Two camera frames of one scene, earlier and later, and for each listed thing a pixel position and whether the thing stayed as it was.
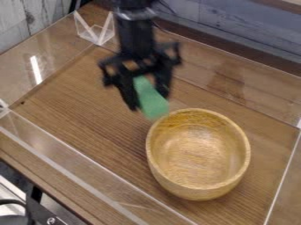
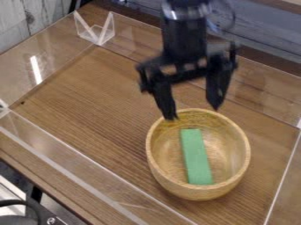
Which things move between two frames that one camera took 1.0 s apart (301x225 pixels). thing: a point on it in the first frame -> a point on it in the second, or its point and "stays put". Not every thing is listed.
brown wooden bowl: (198, 153) stays put
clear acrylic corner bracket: (95, 33) stays put
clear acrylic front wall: (98, 184) stays put
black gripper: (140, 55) -> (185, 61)
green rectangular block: (151, 97) -> (197, 159)
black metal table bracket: (37, 214) stays put
